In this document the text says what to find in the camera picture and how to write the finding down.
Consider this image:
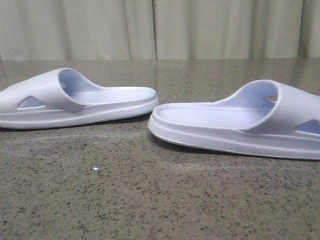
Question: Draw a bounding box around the light blue slipper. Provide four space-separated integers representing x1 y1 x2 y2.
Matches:
148 80 320 160
0 68 159 129

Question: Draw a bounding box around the beige background curtain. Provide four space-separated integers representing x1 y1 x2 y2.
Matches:
0 0 320 61

